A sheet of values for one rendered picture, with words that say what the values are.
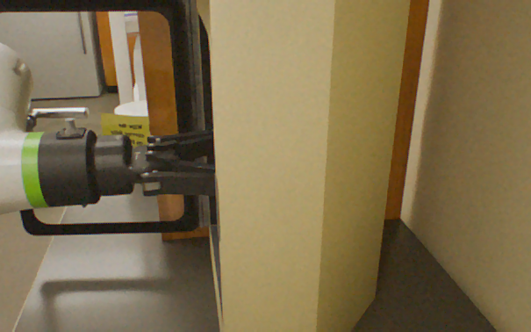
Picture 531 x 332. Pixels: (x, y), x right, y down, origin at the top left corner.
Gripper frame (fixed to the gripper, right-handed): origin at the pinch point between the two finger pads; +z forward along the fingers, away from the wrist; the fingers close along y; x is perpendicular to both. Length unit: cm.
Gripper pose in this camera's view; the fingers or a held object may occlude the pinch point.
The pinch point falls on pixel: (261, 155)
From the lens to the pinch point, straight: 61.2
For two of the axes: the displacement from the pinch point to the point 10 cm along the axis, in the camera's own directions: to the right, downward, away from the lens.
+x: -0.1, 9.1, 4.1
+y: -1.7, -4.0, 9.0
